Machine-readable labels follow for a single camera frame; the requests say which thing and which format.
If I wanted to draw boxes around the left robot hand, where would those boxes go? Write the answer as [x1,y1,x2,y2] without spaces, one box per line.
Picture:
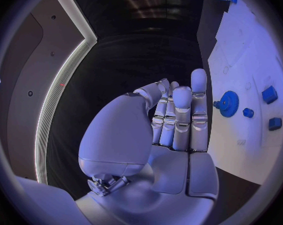
[74,68,221,225]

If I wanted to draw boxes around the white task board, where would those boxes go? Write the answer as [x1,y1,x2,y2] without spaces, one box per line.
[206,0,283,186]

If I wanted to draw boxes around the blue gear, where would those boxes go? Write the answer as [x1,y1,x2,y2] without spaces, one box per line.
[212,90,241,118]

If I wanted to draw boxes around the blue peg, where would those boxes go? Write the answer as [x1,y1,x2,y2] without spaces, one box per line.
[242,107,255,119]

